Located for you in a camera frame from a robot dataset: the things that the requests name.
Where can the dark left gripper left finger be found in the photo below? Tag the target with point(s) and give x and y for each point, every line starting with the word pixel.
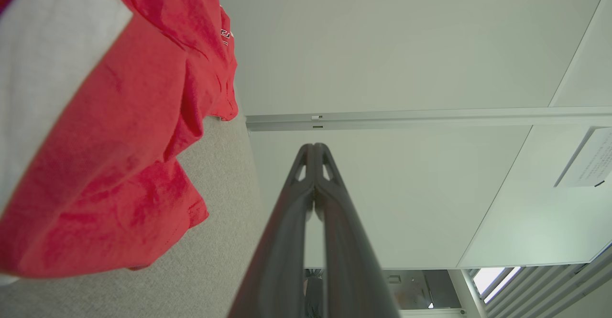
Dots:
pixel 282 241

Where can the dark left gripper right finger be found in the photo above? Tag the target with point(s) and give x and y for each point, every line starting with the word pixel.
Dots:
pixel 349 251

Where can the red jersey with white sleeves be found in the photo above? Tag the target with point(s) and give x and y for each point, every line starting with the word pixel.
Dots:
pixel 119 165

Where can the grey window blinds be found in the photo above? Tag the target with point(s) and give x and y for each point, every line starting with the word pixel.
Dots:
pixel 550 289

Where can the white paper notice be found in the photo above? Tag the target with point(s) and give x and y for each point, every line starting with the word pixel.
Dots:
pixel 590 160

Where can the aluminium partition rail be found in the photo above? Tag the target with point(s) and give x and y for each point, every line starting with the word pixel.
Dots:
pixel 406 117

